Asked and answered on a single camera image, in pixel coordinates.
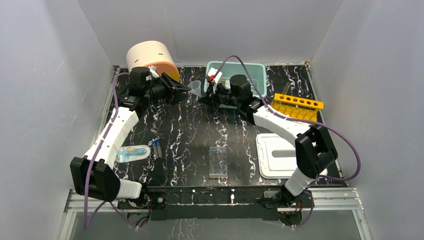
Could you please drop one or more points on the clear plastic funnel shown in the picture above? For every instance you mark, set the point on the clear plastic funnel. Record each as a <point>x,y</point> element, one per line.
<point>195,88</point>

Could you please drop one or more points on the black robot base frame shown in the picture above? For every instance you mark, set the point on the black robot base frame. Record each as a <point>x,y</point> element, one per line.
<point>214,202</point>

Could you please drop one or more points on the yellow test tube rack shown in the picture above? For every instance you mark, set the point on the yellow test tube rack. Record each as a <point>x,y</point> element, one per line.
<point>297,107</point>

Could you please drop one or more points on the glass test tube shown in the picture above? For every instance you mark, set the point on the glass test tube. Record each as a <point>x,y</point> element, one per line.
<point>286,88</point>

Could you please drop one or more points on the blue capped vial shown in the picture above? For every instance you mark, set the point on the blue capped vial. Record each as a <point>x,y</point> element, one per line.
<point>155,151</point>
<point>158,147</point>

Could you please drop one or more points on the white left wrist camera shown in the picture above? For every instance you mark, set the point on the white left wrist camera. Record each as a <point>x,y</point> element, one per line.
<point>153,72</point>

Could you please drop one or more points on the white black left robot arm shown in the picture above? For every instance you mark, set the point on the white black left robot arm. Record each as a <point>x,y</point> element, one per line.
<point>92,174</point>

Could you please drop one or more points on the white bin lid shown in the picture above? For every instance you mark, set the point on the white bin lid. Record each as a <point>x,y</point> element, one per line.
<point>276,156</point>

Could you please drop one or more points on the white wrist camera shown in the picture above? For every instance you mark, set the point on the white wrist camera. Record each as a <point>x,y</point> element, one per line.
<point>213,77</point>
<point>153,72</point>

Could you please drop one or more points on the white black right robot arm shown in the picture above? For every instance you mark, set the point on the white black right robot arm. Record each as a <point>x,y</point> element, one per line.
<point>314,148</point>

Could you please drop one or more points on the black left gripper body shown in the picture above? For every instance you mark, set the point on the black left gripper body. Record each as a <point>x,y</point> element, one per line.
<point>167,89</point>

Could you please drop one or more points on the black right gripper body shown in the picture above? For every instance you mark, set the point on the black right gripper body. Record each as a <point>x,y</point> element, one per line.
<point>218,96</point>

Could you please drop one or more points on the blue packaged syringe blister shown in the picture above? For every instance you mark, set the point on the blue packaged syringe blister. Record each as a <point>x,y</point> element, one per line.
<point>132,153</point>

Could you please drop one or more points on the teal plastic bin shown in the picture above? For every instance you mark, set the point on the teal plastic bin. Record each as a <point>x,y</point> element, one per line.
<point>256,70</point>

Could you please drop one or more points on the clear well plate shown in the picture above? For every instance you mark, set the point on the clear well plate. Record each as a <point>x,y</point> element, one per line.
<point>218,167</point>

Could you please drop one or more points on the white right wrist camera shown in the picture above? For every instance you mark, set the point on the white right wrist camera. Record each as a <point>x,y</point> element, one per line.
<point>213,77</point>

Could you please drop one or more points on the cream orange cylindrical centrifuge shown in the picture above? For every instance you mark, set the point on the cream orange cylindrical centrifuge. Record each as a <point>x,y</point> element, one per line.
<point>152,53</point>

